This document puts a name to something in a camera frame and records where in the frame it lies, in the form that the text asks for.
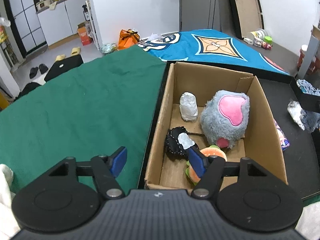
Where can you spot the black framed tray with brown base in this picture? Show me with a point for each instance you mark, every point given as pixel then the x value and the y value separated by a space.
pixel 246 7

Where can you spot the white kitchen cabinet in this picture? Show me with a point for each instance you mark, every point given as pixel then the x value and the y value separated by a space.
pixel 60 20

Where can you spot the white fluffy blanket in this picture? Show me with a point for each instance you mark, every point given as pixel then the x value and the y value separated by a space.
pixel 6 195

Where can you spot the black studded pouch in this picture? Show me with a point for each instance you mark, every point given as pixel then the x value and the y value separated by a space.
pixel 172 142

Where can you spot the clear plastic wrapped bundle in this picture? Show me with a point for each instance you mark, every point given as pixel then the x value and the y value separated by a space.
pixel 293 110

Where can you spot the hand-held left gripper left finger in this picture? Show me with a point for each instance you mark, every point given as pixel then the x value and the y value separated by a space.
pixel 118 161

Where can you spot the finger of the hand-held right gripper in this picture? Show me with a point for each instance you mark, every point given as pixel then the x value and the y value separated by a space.
pixel 311 102

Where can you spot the burger plush toy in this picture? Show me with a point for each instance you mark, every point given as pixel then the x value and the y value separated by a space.
pixel 212 152

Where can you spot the purple printed packet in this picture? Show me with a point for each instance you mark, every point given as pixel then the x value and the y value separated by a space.
pixel 281 136

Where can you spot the black bag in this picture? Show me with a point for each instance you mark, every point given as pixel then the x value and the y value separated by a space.
pixel 30 88

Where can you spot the red and white toy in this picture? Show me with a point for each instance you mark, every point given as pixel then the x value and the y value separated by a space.
pixel 266 45

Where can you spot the small green container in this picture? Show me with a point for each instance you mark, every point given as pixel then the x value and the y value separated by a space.
pixel 268 40

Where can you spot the orange bag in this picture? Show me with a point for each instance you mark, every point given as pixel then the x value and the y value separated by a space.
pixel 128 40

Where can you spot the black shallow tray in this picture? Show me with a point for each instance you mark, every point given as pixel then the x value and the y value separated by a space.
pixel 300 155

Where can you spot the grey desk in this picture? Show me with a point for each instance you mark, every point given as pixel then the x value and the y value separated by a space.
pixel 311 50

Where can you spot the yellow slipper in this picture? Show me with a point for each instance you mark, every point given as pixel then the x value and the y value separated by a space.
pixel 60 57
pixel 75 51

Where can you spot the orange carton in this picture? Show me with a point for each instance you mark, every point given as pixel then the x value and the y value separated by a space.
pixel 84 35

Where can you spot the grey door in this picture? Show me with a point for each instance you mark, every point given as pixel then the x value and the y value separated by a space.
pixel 197 5

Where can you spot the small toy box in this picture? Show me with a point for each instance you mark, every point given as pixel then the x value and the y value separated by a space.
pixel 257 42

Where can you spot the brown cardboard box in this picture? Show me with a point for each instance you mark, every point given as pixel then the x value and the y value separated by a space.
pixel 265 130

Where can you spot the grey plush paw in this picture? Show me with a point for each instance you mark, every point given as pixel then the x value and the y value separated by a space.
pixel 217 120

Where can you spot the black dice stool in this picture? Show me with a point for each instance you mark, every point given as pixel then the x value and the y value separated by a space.
pixel 65 66

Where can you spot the white soft toy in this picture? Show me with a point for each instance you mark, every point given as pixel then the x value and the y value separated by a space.
pixel 188 107

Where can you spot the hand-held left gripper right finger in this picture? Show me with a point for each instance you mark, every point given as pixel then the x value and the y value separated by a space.
pixel 197 162

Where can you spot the white charger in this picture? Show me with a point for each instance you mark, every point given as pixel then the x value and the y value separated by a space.
pixel 248 40

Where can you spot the blue printed blanket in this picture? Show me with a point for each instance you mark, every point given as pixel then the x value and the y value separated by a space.
pixel 195 47

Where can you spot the green cloth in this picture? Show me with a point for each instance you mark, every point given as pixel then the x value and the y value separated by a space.
pixel 75 110

